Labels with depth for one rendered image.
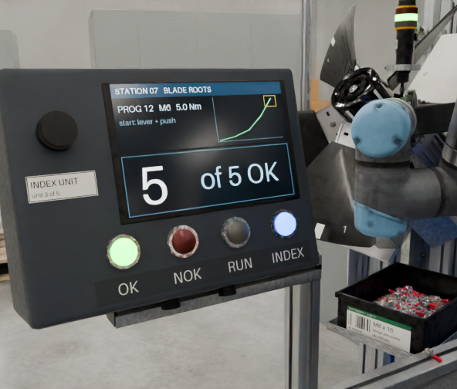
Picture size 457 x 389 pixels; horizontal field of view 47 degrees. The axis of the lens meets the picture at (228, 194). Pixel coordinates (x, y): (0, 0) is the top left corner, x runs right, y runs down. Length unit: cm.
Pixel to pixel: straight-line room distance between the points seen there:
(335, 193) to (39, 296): 81
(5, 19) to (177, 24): 714
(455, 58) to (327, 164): 58
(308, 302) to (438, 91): 100
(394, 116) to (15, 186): 49
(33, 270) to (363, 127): 48
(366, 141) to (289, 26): 632
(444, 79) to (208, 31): 531
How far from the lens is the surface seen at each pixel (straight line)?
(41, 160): 41
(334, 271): 256
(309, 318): 62
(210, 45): 667
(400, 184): 76
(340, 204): 110
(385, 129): 72
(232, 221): 45
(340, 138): 119
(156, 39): 653
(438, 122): 92
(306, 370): 64
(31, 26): 1315
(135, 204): 42
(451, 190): 81
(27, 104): 41
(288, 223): 47
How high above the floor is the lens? 124
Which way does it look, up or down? 12 degrees down
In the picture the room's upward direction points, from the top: 1 degrees counter-clockwise
